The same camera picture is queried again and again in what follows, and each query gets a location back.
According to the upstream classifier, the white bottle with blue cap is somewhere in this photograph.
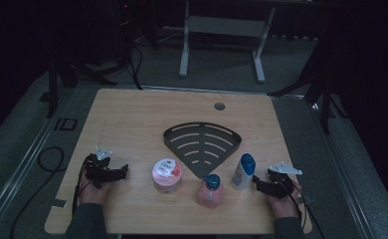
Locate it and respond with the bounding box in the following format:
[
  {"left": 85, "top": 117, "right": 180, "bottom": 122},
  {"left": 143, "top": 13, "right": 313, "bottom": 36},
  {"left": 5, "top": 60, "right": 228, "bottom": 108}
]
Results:
[{"left": 230, "top": 152, "right": 257, "bottom": 191}]

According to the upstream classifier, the black metal stand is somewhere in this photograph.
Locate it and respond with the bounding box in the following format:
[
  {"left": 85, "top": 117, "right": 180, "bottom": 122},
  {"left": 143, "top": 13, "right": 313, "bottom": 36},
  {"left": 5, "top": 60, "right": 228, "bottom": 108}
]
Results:
[
  {"left": 268, "top": 64, "right": 349, "bottom": 135},
  {"left": 47, "top": 54, "right": 117, "bottom": 120}
]

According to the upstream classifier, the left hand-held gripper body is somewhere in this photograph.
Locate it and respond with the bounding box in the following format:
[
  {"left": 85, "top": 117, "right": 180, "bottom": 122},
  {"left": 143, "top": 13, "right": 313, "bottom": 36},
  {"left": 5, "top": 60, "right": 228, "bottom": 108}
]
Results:
[{"left": 84, "top": 146, "right": 117, "bottom": 189}]

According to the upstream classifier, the pink jar with white lid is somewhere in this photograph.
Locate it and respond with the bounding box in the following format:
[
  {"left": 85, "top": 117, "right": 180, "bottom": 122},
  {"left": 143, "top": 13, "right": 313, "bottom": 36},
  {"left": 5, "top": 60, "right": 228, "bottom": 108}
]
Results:
[{"left": 151, "top": 157, "right": 183, "bottom": 194}]

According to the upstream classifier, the person's left hand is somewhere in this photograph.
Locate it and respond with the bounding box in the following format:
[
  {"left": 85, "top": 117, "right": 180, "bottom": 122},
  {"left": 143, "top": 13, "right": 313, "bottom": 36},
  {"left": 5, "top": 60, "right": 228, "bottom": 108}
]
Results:
[{"left": 78, "top": 177, "right": 113, "bottom": 205}]

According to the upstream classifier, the dark grey corner shelf rack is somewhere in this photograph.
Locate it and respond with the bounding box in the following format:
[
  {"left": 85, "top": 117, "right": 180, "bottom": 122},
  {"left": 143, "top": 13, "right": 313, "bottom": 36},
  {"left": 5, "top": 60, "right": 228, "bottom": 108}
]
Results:
[{"left": 162, "top": 121, "right": 243, "bottom": 179}]

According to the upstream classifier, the black hanging cable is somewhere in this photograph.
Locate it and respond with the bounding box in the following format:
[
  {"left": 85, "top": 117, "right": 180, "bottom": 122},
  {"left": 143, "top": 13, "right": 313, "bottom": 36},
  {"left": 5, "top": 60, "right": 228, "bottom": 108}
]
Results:
[{"left": 127, "top": 44, "right": 144, "bottom": 91}]

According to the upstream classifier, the black floor cable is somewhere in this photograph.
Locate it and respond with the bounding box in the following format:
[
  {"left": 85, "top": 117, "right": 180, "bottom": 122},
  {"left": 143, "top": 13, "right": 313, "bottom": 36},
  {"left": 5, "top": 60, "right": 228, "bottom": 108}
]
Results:
[{"left": 9, "top": 146, "right": 67, "bottom": 239}]

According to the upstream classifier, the person's right hand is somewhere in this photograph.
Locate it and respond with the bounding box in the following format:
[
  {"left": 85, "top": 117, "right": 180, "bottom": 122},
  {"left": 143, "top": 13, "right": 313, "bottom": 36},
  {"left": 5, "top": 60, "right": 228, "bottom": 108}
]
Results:
[{"left": 268, "top": 183, "right": 303, "bottom": 219}]

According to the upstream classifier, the white desk frame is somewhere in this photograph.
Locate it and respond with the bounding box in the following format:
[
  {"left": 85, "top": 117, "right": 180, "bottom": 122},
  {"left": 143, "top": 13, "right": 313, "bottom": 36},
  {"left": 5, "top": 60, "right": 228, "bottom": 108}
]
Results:
[{"left": 179, "top": 0, "right": 278, "bottom": 84}]

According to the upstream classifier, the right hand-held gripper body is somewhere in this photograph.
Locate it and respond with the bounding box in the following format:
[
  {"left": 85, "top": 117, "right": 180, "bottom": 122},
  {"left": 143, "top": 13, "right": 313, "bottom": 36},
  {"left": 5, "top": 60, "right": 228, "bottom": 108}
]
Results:
[{"left": 265, "top": 161, "right": 303, "bottom": 200}]

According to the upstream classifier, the right hand-held gripper black cable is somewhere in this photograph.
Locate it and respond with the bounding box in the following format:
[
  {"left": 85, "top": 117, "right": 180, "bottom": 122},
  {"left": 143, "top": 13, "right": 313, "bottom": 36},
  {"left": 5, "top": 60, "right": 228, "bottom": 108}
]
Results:
[{"left": 275, "top": 175, "right": 308, "bottom": 231}]

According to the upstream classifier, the pink pump bottle blue top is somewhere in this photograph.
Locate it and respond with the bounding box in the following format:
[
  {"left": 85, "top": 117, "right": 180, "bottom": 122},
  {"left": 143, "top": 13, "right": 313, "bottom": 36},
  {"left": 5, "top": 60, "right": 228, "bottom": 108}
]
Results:
[{"left": 196, "top": 173, "right": 224, "bottom": 209}]

